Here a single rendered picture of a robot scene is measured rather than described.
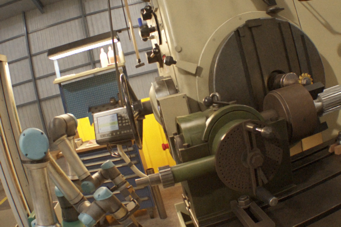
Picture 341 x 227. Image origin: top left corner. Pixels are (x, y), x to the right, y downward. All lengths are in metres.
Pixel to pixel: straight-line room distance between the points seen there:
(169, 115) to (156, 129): 2.93
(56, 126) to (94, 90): 1.75
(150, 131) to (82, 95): 1.16
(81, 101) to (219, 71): 2.46
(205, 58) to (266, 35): 0.28
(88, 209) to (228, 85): 0.76
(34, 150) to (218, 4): 0.96
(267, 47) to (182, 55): 0.36
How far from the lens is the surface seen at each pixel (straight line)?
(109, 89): 3.31
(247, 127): 0.66
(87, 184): 1.61
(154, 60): 1.62
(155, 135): 4.02
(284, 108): 0.88
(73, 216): 1.78
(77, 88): 3.39
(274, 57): 1.19
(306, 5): 1.49
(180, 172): 0.70
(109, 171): 1.68
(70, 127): 1.74
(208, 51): 1.19
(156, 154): 4.07
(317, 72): 1.33
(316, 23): 1.50
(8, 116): 1.64
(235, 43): 1.14
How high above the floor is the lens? 1.41
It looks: 3 degrees down
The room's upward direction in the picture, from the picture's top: 13 degrees counter-clockwise
